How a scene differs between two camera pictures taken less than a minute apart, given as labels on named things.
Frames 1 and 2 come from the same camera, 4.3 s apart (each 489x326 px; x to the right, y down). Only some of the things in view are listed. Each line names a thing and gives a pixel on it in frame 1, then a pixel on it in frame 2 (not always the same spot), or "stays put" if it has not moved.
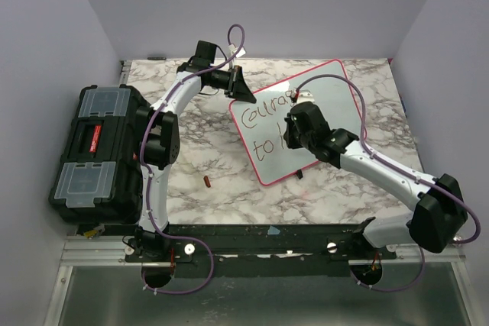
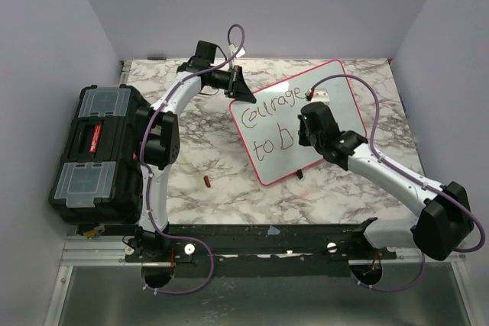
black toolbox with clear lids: [99, 178] stays put
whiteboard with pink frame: [261, 125] stays put
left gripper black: [241, 91] stays put
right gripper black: [291, 141] to [302, 140]
